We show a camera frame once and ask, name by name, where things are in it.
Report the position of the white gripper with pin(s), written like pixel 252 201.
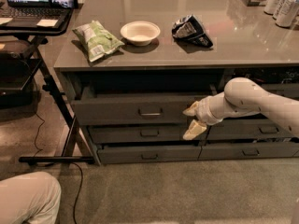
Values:
pixel 206 111

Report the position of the grey top drawer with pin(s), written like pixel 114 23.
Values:
pixel 134 108

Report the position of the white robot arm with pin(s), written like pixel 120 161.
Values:
pixel 242 97

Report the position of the right bottom drawer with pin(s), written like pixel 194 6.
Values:
pixel 240 151

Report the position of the left bottom drawer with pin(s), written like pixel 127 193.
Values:
pixel 111 155

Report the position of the right middle drawer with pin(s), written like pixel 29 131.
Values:
pixel 246 129

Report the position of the left middle drawer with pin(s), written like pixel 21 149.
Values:
pixel 133 134

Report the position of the right top drawer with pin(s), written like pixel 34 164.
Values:
pixel 290 90

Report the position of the black crumpled snack bag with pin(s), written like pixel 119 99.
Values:
pixel 190 29

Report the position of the white paper bowl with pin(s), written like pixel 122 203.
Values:
pixel 140 33

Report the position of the green chip bag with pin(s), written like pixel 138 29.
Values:
pixel 97 41

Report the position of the white can right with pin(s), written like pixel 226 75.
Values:
pixel 287 13

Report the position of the yellow sticky note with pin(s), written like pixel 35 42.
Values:
pixel 47 23

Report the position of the smartphone on stand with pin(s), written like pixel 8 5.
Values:
pixel 64 3

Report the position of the open laptop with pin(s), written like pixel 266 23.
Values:
pixel 25 14

